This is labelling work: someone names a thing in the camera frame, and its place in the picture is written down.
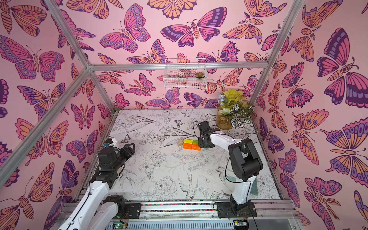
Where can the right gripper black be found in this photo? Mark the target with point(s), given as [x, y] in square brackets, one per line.
[205, 138]

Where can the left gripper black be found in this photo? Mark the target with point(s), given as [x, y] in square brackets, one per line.
[127, 151]

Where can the orange long rectangular block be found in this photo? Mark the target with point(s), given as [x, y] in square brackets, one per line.
[196, 147]

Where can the yellow block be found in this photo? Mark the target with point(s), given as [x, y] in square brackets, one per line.
[188, 141]

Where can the orange small block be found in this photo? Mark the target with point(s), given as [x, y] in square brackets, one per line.
[187, 146]

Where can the natural wood triangle block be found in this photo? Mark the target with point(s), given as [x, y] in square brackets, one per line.
[180, 143]

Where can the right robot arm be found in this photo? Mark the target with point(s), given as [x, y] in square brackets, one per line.
[243, 156]

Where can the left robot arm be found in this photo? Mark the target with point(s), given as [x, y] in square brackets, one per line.
[97, 208]

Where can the amber glass vase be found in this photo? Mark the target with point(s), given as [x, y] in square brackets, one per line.
[222, 121]

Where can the artificial plant bouquet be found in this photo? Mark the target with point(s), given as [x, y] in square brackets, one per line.
[236, 108]

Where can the small succulent in basket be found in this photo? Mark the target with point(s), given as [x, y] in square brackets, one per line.
[199, 75]

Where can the green circuit board left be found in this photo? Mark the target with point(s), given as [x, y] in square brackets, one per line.
[119, 226]

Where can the green circuit board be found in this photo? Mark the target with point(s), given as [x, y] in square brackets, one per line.
[241, 225]
[119, 226]

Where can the green circuit board right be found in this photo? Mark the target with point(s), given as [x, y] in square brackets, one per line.
[241, 225]

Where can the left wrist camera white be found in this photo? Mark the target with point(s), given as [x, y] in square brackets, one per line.
[111, 142]

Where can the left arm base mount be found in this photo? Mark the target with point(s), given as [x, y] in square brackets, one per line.
[128, 211]

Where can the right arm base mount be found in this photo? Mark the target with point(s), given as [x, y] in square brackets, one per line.
[233, 210]

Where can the white wire basket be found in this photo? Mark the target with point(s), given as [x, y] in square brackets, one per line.
[185, 78]

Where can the aluminium frame left diagonal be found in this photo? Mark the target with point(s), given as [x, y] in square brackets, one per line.
[21, 151]

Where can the aluminium frame back bar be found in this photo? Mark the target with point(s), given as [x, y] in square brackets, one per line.
[194, 65]

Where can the aluminium front rail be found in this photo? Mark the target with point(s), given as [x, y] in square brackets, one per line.
[203, 210]

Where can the aluminium frame right post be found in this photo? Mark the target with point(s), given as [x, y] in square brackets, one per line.
[286, 28]

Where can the aluminium frame post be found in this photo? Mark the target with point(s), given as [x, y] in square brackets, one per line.
[88, 67]
[286, 28]

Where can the aluminium frame left post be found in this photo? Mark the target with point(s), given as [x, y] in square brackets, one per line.
[88, 67]

